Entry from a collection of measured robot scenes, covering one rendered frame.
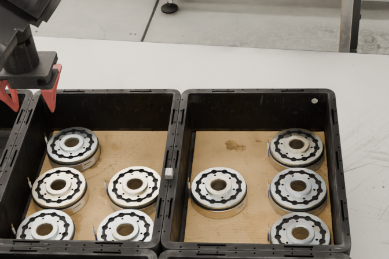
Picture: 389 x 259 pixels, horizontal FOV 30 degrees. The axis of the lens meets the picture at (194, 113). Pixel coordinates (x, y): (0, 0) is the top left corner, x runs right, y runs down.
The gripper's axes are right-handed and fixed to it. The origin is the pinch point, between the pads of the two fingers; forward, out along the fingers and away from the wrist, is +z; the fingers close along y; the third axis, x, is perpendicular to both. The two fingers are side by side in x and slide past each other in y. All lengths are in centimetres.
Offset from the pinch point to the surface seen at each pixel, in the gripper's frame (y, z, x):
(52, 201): -0.4, 20.4, -3.4
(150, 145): 14.9, 23.8, 15.0
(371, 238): 59, 37, 3
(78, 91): 0.6, 13.9, 20.1
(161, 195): 21.2, 13.5, -7.5
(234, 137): 31.8, 24.0, 17.7
